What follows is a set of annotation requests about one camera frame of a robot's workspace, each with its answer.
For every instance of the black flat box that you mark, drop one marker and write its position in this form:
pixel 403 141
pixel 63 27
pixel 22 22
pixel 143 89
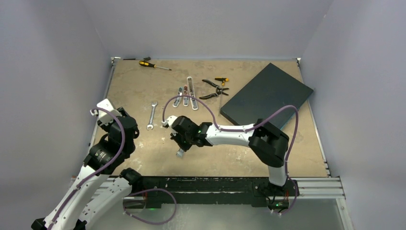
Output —
pixel 271 89

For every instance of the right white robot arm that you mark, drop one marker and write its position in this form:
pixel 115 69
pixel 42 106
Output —
pixel 268 142

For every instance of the silver stapler magazine tray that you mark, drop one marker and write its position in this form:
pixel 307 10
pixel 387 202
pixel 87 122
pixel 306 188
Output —
pixel 178 98

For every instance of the silver open-end wrench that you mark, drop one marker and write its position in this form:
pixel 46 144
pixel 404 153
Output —
pixel 150 124

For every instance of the small yellow black screwdriver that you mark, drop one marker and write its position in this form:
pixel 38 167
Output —
pixel 222 80

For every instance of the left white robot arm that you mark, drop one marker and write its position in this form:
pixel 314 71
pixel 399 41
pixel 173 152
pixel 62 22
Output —
pixel 78 210

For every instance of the aluminium frame rail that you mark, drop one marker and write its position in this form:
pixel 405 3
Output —
pixel 316 188

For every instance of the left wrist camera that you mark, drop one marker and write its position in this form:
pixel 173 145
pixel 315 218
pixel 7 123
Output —
pixel 105 111

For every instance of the silver staple strip block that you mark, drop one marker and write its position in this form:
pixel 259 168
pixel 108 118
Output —
pixel 180 153

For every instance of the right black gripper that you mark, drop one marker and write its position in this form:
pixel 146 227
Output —
pixel 175 136

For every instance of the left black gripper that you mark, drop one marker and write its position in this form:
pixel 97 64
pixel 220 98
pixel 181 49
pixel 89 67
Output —
pixel 107 127

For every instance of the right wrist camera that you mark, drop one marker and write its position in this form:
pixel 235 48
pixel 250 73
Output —
pixel 169 121

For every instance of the red silver stapler insert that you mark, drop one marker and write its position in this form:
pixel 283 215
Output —
pixel 185 95

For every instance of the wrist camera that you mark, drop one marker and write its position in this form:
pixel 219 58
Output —
pixel 105 111
pixel 169 121

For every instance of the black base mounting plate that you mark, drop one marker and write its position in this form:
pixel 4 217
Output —
pixel 254 191

